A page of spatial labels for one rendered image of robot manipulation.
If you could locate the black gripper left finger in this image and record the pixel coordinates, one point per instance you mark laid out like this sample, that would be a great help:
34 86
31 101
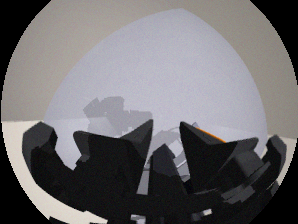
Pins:
129 151

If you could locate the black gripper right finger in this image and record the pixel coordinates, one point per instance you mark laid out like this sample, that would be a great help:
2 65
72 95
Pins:
208 156

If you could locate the orange power cord with plug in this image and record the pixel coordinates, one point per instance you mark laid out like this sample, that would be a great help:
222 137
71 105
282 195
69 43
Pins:
187 184

